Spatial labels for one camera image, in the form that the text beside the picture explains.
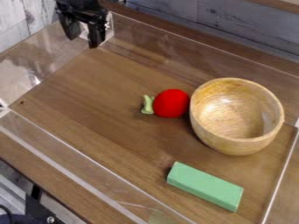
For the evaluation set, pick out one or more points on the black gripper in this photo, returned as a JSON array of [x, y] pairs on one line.
[[76, 11]]

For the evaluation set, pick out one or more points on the red round plush tomato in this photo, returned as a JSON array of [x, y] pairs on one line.
[[170, 104]]

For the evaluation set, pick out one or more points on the wooden bowl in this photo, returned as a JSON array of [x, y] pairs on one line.
[[237, 116]]

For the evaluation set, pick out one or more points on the black clamp with bolt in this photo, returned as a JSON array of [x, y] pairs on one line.
[[38, 213]]

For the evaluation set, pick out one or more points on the green rectangular block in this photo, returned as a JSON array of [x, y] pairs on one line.
[[206, 186]]

